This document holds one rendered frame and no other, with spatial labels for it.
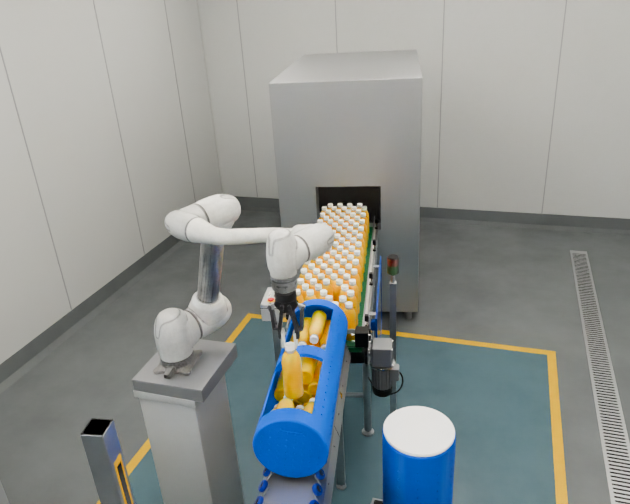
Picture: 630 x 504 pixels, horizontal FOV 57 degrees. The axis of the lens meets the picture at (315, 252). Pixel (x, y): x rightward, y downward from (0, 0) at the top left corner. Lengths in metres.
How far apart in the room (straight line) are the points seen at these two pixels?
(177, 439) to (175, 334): 0.54
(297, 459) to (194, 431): 0.71
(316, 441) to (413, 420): 0.45
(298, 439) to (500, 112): 5.02
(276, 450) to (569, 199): 5.25
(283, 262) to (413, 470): 0.97
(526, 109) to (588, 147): 0.75
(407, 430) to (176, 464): 1.21
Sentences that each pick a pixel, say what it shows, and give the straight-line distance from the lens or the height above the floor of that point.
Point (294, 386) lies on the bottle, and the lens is 2.15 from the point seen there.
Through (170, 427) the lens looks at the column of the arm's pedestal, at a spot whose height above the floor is 0.80.
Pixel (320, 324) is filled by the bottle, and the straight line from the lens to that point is 2.73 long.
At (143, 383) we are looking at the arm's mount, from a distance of 2.79.
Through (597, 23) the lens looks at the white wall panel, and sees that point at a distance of 6.54.
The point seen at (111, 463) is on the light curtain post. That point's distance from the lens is 1.59.
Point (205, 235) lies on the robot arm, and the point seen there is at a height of 1.82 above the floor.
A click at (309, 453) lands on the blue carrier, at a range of 2.25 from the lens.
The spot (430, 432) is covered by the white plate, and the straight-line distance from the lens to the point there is 2.40.
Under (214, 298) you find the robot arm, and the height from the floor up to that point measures 1.36.
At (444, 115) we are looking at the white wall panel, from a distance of 6.67.
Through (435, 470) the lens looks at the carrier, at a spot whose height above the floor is 0.96.
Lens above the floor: 2.65
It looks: 25 degrees down
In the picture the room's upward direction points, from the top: 4 degrees counter-clockwise
